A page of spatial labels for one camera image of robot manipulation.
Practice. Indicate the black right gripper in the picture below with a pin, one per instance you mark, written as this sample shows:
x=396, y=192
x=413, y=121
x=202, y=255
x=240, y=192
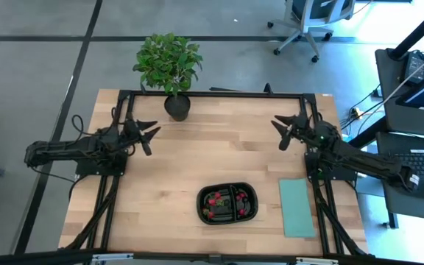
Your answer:
x=304, y=129

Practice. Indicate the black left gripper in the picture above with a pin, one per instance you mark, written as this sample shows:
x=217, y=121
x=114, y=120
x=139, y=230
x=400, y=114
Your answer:
x=133, y=134

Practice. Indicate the red strawberry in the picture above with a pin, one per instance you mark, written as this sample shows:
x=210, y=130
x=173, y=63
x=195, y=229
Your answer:
x=212, y=201
x=210, y=214
x=240, y=195

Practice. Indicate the red raspberry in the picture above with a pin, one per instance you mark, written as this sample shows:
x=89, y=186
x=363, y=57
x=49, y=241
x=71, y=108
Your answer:
x=217, y=195

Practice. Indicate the dark red cherry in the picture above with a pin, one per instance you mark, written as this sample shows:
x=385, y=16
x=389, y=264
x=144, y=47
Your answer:
x=241, y=211

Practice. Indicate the small leafy-capped strawberry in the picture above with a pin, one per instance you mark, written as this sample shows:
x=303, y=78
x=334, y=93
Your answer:
x=219, y=202

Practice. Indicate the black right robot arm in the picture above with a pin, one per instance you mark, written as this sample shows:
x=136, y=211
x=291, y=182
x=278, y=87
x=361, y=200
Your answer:
x=363, y=162

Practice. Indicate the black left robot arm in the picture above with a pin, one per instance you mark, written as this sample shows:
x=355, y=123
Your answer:
x=61, y=151

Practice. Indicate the black plastic tupperware container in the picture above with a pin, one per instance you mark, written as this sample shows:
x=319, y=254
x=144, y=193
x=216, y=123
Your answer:
x=204, y=217

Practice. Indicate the green potted plant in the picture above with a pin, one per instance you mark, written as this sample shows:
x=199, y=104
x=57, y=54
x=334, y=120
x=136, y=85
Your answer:
x=168, y=62

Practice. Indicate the yellow plug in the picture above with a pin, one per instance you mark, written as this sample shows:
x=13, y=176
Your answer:
x=357, y=112

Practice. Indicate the green cloth mat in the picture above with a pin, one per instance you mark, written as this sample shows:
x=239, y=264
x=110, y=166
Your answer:
x=298, y=213

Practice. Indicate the black side desk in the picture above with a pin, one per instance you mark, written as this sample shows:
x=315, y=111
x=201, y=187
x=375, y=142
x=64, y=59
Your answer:
x=386, y=81

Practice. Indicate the white office chair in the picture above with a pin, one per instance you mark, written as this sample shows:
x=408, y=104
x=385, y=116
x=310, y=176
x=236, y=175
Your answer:
x=307, y=11

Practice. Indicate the black power adapter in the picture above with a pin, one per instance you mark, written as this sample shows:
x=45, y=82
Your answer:
x=414, y=66

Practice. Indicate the black vertical pole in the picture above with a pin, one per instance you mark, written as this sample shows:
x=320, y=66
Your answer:
x=418, y=31

